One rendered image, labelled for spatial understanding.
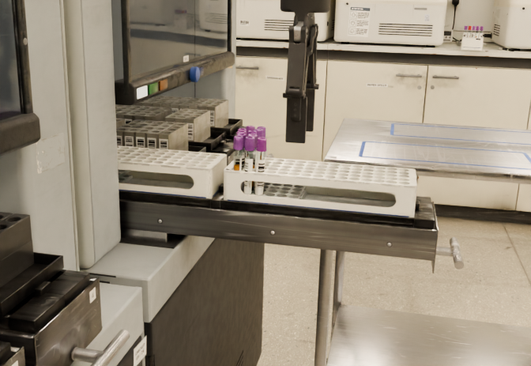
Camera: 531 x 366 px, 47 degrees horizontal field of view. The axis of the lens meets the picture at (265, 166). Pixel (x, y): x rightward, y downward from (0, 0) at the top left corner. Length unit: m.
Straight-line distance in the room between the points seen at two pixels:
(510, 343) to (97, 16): 1.32
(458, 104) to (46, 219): 2.70
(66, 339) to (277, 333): 1.55
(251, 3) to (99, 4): 2.45
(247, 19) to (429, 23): 0.93
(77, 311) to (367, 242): 0.44
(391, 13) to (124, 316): 2.61
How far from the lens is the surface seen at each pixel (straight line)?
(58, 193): 0.83
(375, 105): 3.26
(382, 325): 1.74
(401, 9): 3.24
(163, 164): 0.99
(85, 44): 0.87
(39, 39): 0.78
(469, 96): 3.28
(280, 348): 2.13
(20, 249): 0.74
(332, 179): 0.93
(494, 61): 3.32
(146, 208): 1.00
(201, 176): 0.97
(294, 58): 0.88
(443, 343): 1.70
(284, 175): 0.94
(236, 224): 0.96
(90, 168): 0.90
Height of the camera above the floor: 1.13
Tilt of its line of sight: 16 degrees down
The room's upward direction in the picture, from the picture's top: 1 degrees clockwise
